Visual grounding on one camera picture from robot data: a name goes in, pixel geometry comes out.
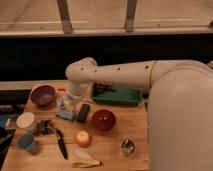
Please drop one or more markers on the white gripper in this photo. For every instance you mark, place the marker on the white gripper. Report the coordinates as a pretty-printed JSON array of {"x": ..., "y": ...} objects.
[{"x": 74, "y": 93}]

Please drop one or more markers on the light blue towel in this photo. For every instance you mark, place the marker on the light blue towel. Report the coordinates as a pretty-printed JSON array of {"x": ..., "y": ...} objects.
[{"x": 60, "y": 103}]

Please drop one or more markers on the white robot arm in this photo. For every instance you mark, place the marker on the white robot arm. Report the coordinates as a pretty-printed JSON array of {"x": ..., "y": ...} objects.
[{"x": 180, "y": 106}]

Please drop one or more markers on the blue plastic cup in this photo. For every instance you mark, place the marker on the blue plastic cup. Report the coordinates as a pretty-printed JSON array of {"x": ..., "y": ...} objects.
[{"x": 27, "y": 143}]

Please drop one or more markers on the shiny metal cup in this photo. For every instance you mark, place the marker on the shiny metal cup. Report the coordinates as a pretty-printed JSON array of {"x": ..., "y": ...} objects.
[{"x": 127, "y": 147}]

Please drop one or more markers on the blue sponge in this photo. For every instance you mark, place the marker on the blue sponge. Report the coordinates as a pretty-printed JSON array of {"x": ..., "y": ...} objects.
[{"x": 67, "y": 115}]

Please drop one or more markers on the black rectangular block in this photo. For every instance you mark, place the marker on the black rectangular block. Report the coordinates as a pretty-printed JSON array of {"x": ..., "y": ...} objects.
[{"x": 82, "y": 115}]

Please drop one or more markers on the orange carrot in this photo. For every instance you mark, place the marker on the orange carrot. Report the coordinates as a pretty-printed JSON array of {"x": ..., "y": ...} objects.
[{"x": 61, "y": 89}]

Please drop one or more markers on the purple bowl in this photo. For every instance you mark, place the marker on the purple bowl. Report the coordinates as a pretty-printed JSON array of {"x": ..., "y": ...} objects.
[{"x": 43, "y": 95}]

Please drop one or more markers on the dark metal clamp tool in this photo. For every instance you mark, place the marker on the dark metal clamp tool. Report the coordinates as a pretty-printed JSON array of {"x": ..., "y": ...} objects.
[{"x": 44, "y": 127}]

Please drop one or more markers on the orange apple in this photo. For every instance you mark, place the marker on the orange apple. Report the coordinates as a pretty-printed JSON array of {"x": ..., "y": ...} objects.
[{"x": 83, "y": 138}]

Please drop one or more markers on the red-orange bowl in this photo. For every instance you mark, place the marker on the red-orange bowl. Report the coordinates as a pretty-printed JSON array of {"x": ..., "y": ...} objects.
[{"x": 103, "y": 121}]

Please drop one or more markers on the dark grape bunch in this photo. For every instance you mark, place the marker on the dark grape bunch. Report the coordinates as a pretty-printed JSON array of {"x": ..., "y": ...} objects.
[{"x": 100, "y": 88}]

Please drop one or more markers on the green plastic tray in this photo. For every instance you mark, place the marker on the green plastic tray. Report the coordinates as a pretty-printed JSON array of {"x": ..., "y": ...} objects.
[{"x": 117, "y": 96}]

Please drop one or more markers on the yellow banana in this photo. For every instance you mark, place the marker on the yellow banana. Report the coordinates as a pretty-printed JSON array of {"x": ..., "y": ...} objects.
[{"x": 84, "y": 160}]

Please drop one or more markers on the black handled knife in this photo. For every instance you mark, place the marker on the black handled knife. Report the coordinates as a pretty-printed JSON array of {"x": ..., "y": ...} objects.
[{"x": 61, "y": 143}]

